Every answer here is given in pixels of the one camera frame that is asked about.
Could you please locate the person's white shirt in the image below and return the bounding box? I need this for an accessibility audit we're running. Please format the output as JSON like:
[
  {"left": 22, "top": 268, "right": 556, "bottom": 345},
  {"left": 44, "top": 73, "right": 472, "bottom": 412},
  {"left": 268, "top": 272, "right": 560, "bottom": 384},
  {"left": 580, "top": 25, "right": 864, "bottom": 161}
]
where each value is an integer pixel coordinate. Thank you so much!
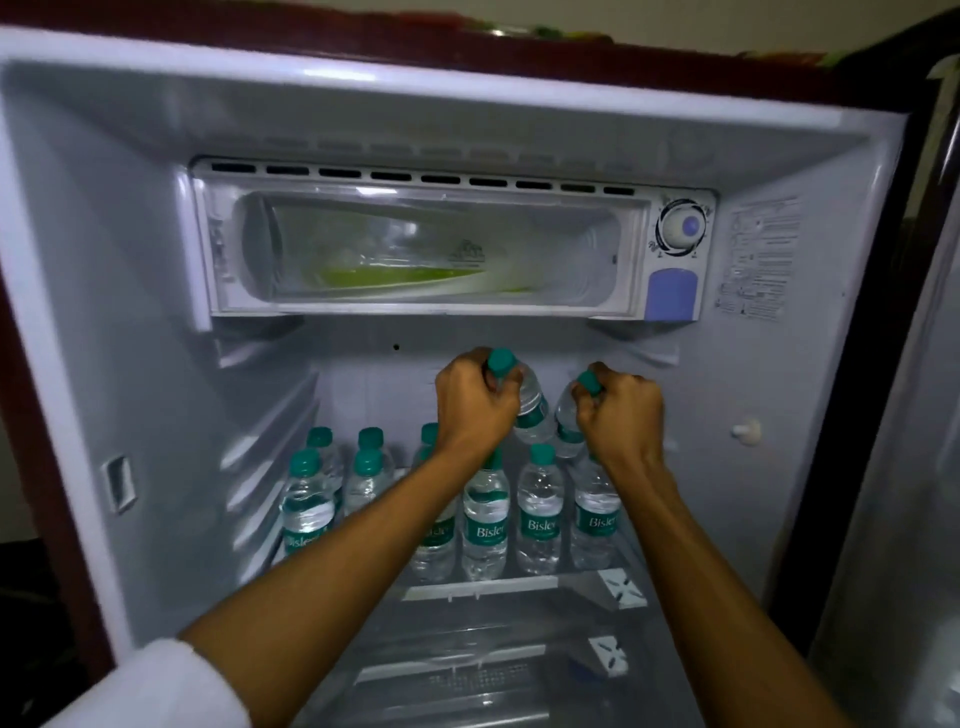
[{"left": 41, "top": 637, "right": 256, "bottom": 728}]

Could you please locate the green tray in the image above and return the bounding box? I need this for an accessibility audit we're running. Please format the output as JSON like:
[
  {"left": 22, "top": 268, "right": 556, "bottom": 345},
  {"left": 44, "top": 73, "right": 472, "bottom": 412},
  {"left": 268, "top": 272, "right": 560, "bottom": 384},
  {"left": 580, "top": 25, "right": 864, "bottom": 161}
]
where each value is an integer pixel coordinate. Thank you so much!
[{"left": 314, "top": 266, "right": 541, "bottom": 292}]

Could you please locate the dark maroon refrigerator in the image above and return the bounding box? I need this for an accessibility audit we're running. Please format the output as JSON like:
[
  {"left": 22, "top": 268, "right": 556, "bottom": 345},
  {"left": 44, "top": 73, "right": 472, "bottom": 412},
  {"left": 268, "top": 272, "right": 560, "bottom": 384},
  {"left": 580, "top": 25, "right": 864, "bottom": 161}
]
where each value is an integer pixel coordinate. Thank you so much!
[{"left": 0, "top": 0, "right": 960, "bottom": 728}]

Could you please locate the lavender push button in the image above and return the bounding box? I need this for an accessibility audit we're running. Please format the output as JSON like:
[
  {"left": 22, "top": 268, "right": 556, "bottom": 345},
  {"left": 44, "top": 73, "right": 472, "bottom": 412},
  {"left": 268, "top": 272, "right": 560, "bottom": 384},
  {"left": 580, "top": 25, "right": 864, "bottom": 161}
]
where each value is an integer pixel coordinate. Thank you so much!
[{"left": 646, "top": 268, "right": 704, "bottom": 324}]

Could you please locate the person's right hand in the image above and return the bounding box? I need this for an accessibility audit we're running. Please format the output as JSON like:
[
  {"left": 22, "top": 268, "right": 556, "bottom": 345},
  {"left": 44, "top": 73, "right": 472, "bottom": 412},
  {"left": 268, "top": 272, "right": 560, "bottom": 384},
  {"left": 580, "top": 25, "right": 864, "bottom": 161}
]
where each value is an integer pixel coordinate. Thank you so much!
[{"left": 573, "top": 362, "right": 667, "bottom": 481}]

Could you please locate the bottle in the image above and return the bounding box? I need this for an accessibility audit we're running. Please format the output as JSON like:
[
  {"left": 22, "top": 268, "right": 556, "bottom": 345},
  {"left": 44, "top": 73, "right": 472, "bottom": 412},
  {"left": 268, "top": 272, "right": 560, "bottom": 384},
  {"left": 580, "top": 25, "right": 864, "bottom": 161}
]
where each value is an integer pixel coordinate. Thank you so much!
[
  {"left": 485, "top": 347, "right": 553, "bottom": 444},
  {"left": 553, "top": 371, "right": 605, "bottom": 460}
]

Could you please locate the person's right forearm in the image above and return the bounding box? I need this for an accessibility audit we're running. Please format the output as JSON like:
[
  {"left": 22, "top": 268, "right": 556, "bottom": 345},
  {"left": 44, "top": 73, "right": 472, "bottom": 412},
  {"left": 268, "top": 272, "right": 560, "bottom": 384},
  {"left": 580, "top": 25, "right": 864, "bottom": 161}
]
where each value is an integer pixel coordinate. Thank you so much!
[{"left": 603, "top": 457, "right": 856, "bottom": 728}]

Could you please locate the person's left forearm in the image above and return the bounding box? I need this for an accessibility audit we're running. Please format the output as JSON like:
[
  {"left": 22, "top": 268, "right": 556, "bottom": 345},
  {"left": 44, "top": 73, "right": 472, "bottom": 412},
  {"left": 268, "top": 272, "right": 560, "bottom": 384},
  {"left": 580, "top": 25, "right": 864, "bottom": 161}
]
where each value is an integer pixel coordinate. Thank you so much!
[{"left": 179, "top": 442, "right": 496, "bottom": 728}]

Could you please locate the glass shelf white trim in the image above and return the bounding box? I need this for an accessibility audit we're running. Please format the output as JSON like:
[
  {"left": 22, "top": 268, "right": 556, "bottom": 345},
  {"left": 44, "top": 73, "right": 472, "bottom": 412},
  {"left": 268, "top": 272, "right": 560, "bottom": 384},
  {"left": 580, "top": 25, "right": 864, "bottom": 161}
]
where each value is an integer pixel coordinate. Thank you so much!
[
  {"left": 401, "top": 567, "right": 650, "bottom": 610},
  {"left": 352, "top": 635, "right": 631, "bottom": 684}
]

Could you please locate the row of bottles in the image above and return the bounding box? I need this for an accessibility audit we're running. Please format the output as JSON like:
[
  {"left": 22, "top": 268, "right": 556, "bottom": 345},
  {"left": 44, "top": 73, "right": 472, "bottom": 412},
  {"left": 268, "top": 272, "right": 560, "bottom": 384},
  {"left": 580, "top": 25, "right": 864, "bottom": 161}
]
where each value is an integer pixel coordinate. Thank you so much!
[{"left": 281, "top": 423, "right": 624, "bottom": 583}]

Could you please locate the white instruction sticker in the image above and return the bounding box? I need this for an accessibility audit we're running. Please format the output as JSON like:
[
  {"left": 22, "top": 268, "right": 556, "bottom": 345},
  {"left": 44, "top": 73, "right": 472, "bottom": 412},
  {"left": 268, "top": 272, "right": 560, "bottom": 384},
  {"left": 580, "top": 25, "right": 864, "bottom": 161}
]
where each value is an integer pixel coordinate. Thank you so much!
[{"left": 712, "top": 196, "right": 802, "bottom": 325}]

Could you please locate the person's left hand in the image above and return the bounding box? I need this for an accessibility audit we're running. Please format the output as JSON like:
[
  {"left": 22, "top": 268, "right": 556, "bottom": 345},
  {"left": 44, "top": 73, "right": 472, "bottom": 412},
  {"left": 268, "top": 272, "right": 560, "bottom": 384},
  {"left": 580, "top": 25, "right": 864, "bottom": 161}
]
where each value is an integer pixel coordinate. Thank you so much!
[{"left": 434, "top": 346, "right": 524, "bottom": 459}]

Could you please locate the white thermostat dial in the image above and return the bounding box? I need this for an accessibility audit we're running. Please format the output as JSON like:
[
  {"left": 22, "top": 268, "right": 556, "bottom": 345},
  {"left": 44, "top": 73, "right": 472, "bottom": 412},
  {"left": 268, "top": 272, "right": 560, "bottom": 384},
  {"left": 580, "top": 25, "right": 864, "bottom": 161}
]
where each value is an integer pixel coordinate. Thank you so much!
[{"left": 652, "top": 196, "right": 710, "bottom": 256}]

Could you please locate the white freezer compartment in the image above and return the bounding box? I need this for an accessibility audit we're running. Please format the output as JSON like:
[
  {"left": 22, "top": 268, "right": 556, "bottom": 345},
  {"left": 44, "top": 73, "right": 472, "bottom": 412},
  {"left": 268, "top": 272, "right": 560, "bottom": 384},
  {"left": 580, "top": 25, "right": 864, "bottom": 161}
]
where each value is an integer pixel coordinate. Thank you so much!
[{"left": 188, "top": 155, "right": 719, "bottom": 324}]

